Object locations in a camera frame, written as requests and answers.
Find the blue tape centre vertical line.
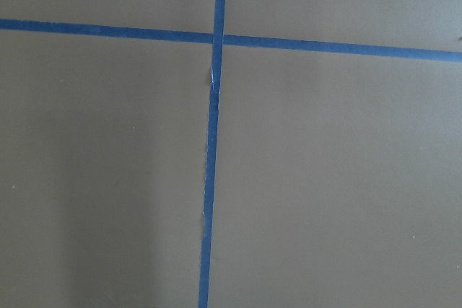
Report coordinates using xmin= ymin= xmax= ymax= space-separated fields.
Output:
xmin=198 ymin=0 xmax=226 ymax=308

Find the blue tape lower horizontal line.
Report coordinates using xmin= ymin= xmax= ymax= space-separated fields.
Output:
xmin=1 ymin=19 xmax=461 ymax=63

